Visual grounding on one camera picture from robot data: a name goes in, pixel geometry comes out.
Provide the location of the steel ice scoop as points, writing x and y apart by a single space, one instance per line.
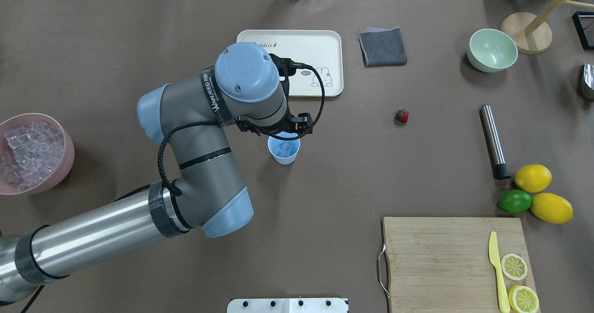
587 81

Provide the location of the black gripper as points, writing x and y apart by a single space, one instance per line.
302 119

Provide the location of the cream rabbit tray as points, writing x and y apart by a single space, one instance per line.
321 49

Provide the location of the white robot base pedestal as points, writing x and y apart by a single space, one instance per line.
289 305

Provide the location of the yellow plastic knife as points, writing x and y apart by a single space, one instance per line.
493 255

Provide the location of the ice cube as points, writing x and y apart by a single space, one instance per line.
285 149

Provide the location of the yellow lemon near muddler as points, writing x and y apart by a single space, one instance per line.
533 178

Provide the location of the black glass rack tray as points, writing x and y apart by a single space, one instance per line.
584 26

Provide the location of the wooden cutting board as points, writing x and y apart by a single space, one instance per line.
441 264

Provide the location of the red strawberry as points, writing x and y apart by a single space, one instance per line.
402 116

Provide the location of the steel muddler black tip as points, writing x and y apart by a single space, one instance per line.
500 170

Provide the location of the lemon slice near edge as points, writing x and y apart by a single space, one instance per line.
523 299

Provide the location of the mint green bowl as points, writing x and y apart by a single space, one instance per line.
491 50

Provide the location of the clear ice cubes pile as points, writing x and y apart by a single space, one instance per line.
34 153

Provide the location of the wooden cup tree stand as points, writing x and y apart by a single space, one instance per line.
531 33

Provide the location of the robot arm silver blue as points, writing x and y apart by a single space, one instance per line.
200 184

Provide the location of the yellow lemon outer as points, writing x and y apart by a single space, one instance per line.
551 208

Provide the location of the pink bowl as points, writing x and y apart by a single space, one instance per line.
64 166

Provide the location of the grey folded cloth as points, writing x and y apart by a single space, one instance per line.
382 47

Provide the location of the green lime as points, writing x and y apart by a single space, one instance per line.
515 201

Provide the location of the light blue plastic cup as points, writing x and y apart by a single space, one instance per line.
273 144

